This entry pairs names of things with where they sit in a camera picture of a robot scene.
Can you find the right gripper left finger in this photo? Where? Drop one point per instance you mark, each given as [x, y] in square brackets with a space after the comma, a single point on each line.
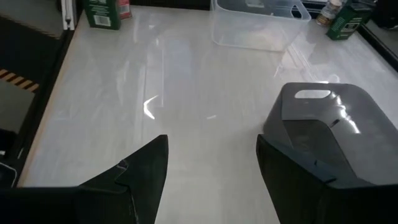
[146, 168]

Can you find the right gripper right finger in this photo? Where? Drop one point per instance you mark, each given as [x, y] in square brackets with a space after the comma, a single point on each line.
[289, 174]

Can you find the red lid spice tin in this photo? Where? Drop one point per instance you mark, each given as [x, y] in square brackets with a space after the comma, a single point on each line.
[125, 9]

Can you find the dark grey plastic bin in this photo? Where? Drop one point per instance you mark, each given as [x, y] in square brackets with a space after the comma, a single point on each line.
[367, 149]

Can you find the clear plastic bin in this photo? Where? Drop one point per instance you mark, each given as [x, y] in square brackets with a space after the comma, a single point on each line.
[248, 34]

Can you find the yellow black hazard tape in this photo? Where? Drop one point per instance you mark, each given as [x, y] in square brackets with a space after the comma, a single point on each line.
[18, 81]

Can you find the white metal bracket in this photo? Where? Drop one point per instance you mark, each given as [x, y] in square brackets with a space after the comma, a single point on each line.
[67, 15]

